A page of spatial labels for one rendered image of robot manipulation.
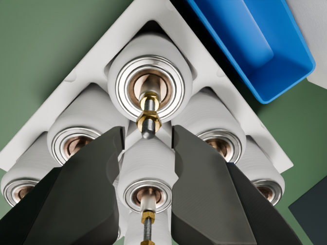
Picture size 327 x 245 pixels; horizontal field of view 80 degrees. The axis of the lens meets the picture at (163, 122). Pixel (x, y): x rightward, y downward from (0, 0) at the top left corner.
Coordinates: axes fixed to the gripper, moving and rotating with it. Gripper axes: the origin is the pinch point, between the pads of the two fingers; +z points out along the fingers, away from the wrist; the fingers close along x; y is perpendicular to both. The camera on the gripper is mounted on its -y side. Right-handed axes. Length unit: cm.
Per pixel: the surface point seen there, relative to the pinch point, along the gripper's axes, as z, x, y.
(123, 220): 9.9, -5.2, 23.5
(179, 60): 9.7, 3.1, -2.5
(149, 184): 9.0, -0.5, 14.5
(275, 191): 9.0, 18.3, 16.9
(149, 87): 7.1, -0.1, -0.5
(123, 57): 9.6, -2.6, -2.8
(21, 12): 34.4, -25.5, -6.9
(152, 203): 7.4, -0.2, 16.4
